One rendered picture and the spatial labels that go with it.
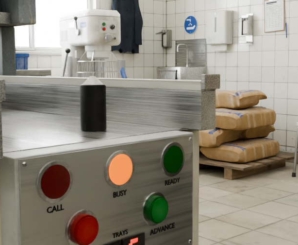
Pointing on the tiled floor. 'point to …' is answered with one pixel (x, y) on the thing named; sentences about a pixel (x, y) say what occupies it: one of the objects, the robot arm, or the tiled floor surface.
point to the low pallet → (236, 169)
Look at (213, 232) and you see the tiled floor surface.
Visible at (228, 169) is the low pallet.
